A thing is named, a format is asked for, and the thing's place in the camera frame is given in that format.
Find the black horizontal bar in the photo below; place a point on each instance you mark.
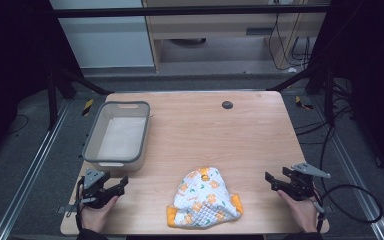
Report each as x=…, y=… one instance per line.
x=186, y=11

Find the yellow black striped tape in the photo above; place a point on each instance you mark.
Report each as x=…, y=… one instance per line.
x=87, y=107
x=302, y=102

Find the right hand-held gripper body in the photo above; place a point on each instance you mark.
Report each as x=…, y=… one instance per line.
x=298, y=183

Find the white cabinet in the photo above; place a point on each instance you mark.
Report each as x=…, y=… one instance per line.
x=105, y=36

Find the white quilted orange-print cloth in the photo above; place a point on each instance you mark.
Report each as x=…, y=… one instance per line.
x=204, y=198

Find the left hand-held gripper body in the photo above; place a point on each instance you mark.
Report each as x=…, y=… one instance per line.
x=94, y=191

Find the grey plastic basket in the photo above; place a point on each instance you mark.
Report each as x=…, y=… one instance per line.
x=118, y=136

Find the black metal stand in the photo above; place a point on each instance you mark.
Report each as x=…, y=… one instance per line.
x=60, y=90
x=316, y=86

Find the aluminium rail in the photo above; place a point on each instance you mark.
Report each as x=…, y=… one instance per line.
x=353, y=166
x=30, y=173

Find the person's left hand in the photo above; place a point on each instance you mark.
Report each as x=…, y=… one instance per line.
x=98, y=215

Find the person's right hand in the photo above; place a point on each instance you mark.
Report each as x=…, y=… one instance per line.
x=300, y=213

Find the wooden desk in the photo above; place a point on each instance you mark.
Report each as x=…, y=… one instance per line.
x=233, y=43

